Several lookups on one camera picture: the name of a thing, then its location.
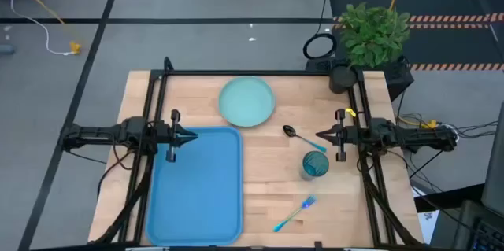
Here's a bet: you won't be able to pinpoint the white cable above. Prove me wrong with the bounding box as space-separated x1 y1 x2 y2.
6 0 74 56

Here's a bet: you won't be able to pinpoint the green leafy plant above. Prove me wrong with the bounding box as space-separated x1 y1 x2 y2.
337 2 411 69

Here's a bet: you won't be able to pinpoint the coiled black cable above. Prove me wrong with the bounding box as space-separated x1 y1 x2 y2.
302 0 338 61

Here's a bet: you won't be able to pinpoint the black aluminium table frame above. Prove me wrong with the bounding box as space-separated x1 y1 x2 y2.
94 57 424 251

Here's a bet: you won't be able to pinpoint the black spoon teal handle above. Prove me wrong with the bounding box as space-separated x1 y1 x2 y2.
282 124 328 153

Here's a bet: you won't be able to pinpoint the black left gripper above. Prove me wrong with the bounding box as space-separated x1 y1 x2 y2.
156 108 199 164

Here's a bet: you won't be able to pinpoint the black floor mat striped edges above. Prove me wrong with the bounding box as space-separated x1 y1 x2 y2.
328 0 504 72

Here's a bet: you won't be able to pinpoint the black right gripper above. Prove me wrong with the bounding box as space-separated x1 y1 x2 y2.
315 108 358 163

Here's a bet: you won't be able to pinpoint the teal round plate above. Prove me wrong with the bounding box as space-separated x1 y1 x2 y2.
218 76 276 128

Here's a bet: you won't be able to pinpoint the yellow cable with plug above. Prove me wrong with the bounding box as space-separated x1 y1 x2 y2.
0 0 83 56

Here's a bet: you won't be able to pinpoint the black cable bundle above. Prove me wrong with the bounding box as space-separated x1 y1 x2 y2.
395 89 499 183

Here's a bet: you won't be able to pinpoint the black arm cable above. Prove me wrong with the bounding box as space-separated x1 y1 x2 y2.
65 140 137 201

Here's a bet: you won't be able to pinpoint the black plant pot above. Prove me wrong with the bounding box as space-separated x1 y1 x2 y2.
328 65 358 94

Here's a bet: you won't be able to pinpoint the black keyboard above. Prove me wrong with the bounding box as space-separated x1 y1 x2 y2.
468 219 504 251

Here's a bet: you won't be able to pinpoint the teal faceted plastic cup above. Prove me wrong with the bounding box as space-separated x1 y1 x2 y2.
301 150 330 182

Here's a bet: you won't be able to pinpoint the blue plastic tray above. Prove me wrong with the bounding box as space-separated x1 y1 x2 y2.
145 125 244 247

